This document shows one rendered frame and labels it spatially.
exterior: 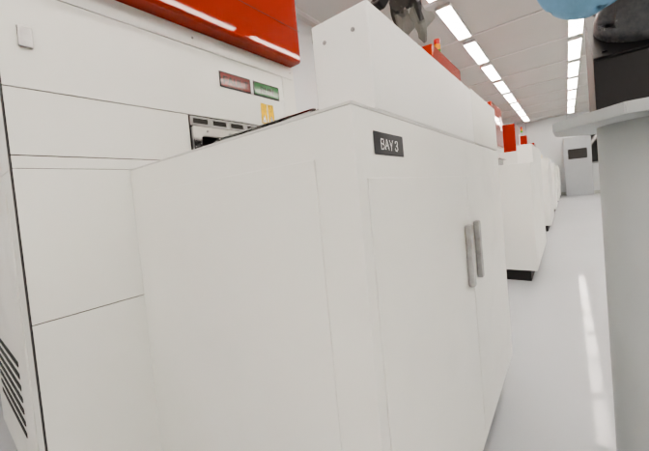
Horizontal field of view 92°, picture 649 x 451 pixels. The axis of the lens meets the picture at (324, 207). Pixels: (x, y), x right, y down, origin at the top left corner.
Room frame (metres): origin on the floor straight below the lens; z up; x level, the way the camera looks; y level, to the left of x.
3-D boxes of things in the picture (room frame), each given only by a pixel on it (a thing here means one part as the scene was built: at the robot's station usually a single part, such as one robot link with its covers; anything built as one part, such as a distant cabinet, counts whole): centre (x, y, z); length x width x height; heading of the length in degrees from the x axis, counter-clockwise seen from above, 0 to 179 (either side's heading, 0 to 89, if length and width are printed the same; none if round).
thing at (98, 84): (0.92, 0.33, 1.02); 0.81 x 0.03 x 0.40; 142
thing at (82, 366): (1.12, 0.60, 0.41); 0.82 x 0.70 x 0.82; 142
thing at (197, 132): (1.05, 0.21, 0.89); 0.44 x 0.02 x 0.10; 142
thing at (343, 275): (0.93, -0.10, 0.41); 0.96 x 0.64 x 0.82; 142
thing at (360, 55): (0.65, -0.21, 0.89); 0.55 x 0.09 x 0.14; 142
